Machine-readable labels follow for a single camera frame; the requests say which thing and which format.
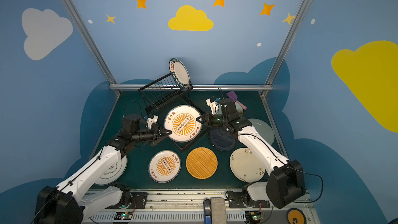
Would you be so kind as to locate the orange sunburst plate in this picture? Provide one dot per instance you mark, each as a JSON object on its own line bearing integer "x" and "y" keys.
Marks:
{"x": 164, "y": 166}
{"x": 182, "y": 121}

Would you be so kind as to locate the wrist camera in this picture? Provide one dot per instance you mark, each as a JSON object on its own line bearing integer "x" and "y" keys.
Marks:
{"x": 213, "y": 103}
{"x": 150, "y": 120}

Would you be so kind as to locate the right green circuit board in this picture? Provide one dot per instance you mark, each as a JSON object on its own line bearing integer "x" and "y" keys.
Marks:
{"x": 253, "y": 218}

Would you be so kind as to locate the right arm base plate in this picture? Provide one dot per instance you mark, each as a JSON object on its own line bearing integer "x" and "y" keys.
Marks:
{"x": 234, "y": 199}

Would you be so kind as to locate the cream floral sprig plate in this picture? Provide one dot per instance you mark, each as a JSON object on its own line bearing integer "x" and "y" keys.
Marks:
{"x": 246, "y": 166}

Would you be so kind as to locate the green rim lettered plate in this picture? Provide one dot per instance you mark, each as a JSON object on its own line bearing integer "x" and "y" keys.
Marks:
{"x": 179, "y": 73}

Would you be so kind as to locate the pale green flower plate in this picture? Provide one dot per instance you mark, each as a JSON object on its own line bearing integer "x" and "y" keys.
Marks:
{"x": 239, "y": 109}

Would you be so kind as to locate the purple pink spatula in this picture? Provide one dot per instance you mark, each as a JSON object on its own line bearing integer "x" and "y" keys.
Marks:
{"x": 232, "y": 95}

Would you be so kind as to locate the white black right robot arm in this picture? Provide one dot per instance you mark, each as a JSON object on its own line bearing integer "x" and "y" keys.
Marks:
{"x": 285, "y": 182}

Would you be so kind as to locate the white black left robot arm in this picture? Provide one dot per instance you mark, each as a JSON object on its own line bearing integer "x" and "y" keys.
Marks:
{"x": 66, "y": 203}

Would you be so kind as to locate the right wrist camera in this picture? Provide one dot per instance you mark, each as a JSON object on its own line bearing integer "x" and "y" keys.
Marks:
{"x": 213, "y": 103}

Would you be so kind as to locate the pale green plain plate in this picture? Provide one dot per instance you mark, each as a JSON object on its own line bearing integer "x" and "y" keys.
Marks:
{"x": 264, "y": 130}

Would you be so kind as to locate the dark blue plate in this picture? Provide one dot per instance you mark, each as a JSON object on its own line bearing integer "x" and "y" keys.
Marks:
{"x": 221, "y": 139}

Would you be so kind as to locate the green circuit board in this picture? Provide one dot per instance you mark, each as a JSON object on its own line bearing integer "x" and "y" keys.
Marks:
{"x": 123, "y": 216}
{"x": 253, "y": 218}

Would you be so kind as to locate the yellow black round disc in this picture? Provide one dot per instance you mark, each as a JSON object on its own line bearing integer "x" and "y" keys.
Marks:
{"x": 296, "y": 216}

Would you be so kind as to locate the left green circuit board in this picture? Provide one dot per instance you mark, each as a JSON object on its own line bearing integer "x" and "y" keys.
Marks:
{"x": 123, "y": 216}

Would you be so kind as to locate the white cloud emblem plate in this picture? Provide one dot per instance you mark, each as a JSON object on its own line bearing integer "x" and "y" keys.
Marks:
{"x": 113, "y": 173}

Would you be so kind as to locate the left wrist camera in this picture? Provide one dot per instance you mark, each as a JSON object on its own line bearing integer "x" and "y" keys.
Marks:
{"x": 150, "y": 120}

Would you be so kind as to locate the yellow woven round mat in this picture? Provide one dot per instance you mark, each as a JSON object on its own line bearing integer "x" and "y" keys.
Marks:
{"x": 201, "y": 163}

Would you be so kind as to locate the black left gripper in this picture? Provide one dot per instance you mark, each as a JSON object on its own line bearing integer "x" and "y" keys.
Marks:
{"x": 157, "y": 134}

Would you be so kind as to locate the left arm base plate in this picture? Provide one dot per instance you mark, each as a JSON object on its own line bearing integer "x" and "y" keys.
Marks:
{"x": 136, "y": 200}

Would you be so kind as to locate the black wire dish rack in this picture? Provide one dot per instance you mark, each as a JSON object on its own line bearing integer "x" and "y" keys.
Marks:
{"x": 162, "y": 95}

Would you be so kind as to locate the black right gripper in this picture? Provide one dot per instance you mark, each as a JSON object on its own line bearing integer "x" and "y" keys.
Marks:
{"x": 210, "y": 120}

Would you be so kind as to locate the grey blue block tool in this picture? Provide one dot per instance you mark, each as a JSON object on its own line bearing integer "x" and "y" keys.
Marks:
{"x": 215, "y": 211}

